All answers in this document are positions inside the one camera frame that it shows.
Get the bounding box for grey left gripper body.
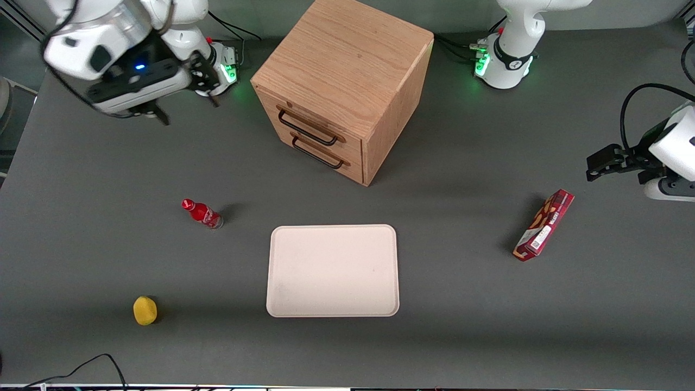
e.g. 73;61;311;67
624;121;695;203

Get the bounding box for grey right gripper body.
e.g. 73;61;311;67
87;52;192;116

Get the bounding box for wooden drawer with black handle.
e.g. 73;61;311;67
270;122;363;185
254;86;363;159

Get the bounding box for wooden two-drawer cabinet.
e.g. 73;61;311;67
251;0;435;187

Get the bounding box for red snack box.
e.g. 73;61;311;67
513;189;575;262

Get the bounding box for small red cola bottle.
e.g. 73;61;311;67
181;199;224;230

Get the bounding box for grey round seat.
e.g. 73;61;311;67
0;76;15;136

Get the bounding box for yellow lemon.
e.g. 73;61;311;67
133;296;158;326

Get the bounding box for beige rectangular tray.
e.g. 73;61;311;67
266;224;400;318

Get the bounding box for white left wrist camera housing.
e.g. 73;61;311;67
649;105;695;182

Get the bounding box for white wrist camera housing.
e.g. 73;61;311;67
43;24;155;82
649;105;695;182

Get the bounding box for black looping cable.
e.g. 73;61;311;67
621;83;695;154

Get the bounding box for black right arm base cables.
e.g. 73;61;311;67
209;11;262;66

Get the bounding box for black arm base cables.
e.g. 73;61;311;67
433;16;508;64
209;11;262;66

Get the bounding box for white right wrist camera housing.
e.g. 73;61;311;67
43;24;155;82

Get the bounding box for aluminium frame bar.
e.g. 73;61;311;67
0;10;47;42

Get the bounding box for black left arm base cables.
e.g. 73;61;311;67
433;16;508;64

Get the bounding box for black cable at table edge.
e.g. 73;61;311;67
22;354;129;390

